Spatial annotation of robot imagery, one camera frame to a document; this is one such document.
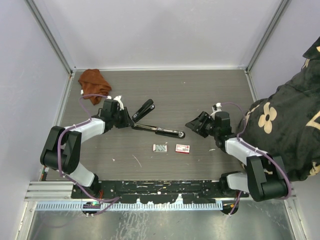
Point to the aluminium frame post right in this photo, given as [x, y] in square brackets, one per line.
[281, 8]

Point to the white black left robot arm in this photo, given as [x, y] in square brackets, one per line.
[62, 148]

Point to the black floral fleece garment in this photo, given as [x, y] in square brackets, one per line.
[287, 123]

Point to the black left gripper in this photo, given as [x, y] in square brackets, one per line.
[126, 121]

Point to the red white staple box sleeve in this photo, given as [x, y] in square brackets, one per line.
[183, 149]

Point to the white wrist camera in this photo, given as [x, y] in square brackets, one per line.
[216, 108]
[119, 100]

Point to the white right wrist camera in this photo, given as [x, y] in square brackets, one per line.
[216, 108]

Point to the perforated cable duct strip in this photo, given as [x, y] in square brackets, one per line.
[94, 207]

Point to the black stapler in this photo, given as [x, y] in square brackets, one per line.
[146, 108]
[172, 133]

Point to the aluminium frame post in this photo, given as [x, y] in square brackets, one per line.
[281, 8]
[48, 34]

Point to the aluminium front rail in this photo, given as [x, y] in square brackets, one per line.
[49, 191]

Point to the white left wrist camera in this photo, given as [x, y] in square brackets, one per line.
[119, 100]

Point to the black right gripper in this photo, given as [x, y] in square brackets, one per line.
[203, 117]

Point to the orange-brown cloth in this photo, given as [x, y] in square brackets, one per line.
[93, 83]

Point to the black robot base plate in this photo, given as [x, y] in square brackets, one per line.
[162, 191]

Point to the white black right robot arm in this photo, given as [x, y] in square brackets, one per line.
[265, 177]

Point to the aluminium frame post left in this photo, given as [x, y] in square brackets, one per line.
[48, 34]

